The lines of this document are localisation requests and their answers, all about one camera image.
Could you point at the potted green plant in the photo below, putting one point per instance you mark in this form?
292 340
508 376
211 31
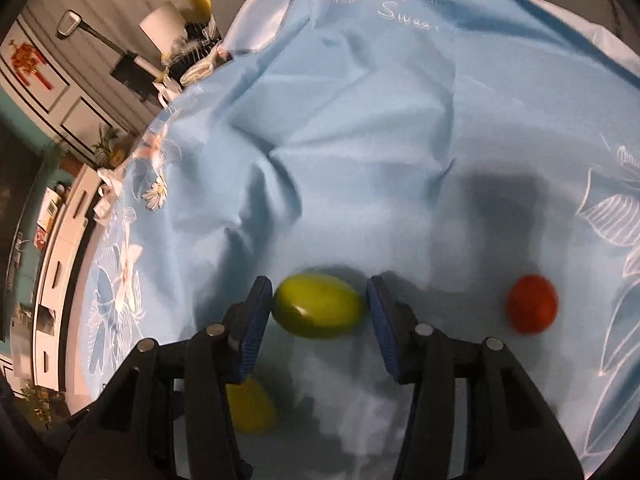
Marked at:
112 148

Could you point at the white tv cabinet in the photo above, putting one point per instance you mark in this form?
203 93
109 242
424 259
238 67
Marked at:
54 286

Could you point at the green oval fruit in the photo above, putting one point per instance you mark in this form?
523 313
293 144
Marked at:
317 306

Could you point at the red paper wall ornament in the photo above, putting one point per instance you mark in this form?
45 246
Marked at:
25 61

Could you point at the dark television screen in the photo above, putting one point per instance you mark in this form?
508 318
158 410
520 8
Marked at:
25 172

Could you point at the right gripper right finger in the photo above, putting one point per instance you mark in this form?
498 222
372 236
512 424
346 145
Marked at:
418 354

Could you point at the grey pleated curtain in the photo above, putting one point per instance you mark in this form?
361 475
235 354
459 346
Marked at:
89 62

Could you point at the red cherry tomato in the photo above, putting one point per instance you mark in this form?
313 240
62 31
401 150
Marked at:
532 304

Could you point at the light blue floral cloth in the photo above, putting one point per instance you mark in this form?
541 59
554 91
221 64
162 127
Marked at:
450 146

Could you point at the yellow-green small fruit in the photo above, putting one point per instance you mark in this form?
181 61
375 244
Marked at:
252 410

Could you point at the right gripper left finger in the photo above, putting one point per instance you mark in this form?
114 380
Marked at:
198 372

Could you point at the white lamp shade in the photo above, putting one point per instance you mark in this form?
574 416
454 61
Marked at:
165 27

